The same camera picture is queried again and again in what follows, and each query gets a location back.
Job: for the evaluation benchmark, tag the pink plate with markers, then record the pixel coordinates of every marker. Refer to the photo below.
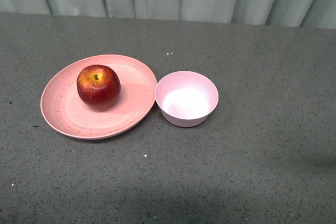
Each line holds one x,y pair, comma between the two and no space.
65,112

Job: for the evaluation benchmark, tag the pink bowl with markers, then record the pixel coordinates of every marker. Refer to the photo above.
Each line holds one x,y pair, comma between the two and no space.
186,98

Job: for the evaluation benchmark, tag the red apple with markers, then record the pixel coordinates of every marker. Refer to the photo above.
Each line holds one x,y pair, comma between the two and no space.
98,86

